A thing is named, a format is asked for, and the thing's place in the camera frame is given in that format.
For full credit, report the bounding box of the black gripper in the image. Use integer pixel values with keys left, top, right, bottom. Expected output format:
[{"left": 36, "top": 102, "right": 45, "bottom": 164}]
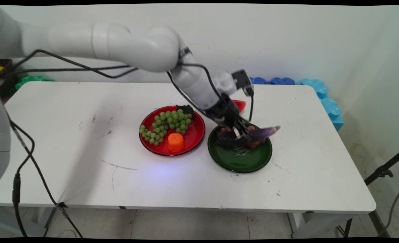
[{"left": 204, "top": 96, "right": 253, "bottom": 141}]

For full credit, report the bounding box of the purple toy eggplant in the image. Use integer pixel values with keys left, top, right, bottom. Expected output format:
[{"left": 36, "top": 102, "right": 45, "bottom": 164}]
[{"left": 216, "top": 125, "right": 281, "bottom": 146}]

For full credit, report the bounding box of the red grape bunch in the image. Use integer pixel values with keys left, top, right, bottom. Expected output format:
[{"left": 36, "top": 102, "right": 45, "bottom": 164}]
[{"left": 216, "top": 125, "right": 267, "bottom": 149}]

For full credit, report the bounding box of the toy watermelon slice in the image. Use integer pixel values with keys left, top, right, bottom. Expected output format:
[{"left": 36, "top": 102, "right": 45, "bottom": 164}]
[{"left": 231, "top": 99, "right": 247, "bottom": 114}]

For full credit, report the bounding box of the dark green round plate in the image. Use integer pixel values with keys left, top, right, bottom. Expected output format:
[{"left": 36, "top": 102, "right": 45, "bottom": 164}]
[{"left": 207, "top": 121, "right": 273, "bottom": 174}]

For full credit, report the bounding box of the red round plate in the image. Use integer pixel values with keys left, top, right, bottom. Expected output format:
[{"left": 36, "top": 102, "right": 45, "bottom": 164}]
[{"left": 139, "top": 105, "right": 206, "bottom": 157}]

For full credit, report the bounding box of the dark green toy leaf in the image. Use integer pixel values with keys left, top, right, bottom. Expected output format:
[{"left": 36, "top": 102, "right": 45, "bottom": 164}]
[{"left": 176, "top": 104, "right": 195, "bottom": 119}]

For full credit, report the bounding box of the orange toy fruit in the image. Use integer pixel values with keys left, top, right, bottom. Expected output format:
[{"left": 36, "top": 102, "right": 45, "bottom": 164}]
[{"left": 168, "top": 132, "right": 186, "bottom": 153}]

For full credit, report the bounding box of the green grape bunch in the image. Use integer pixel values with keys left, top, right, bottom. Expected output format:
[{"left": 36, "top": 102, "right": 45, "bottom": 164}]
[{"left": 139, "top": 109, "right": 193, "bottom": 146}]

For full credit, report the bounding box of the light blue foam mat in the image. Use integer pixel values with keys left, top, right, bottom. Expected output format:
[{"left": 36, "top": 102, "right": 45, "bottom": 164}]
[{"left": 300, "top": 78, "right": 345, "bottom": 132}]

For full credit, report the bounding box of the black tripod stand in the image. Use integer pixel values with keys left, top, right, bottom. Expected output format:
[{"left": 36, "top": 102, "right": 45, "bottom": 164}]
[{"left": 364, "top": 148, "right": 399, "bottom": 186}]

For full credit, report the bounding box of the black metal table leg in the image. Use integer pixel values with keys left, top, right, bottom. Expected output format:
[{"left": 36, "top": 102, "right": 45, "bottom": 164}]
[{"left": 336, "top": 209, "right": 391, "bottom": 237}]

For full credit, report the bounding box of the green foam mat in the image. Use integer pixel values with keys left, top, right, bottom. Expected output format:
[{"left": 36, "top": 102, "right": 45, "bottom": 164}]
[{"left": 15, "top": 75, "right": 55, "bottom": 90}]

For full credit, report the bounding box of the dark woven basket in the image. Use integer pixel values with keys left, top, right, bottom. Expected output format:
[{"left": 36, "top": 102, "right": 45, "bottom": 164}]
[{"left": 0, "top": 58, "right": 19, "bottom": 98}]

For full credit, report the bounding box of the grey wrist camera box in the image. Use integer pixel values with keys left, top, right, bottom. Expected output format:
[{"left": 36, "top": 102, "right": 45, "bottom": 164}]
[{"left": 231, "top": 69, "right": 255, "bottom": 97}]

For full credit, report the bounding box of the grey hanging cable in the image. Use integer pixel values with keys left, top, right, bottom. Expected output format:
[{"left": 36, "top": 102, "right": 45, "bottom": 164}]
[{"left": 378, "top": 161, "right": 399, "bottom": 237}]

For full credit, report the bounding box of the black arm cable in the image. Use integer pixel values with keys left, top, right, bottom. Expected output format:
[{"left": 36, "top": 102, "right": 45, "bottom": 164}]
[{"left": 0, "top": 49, "right": 255, "bottom": 123}]

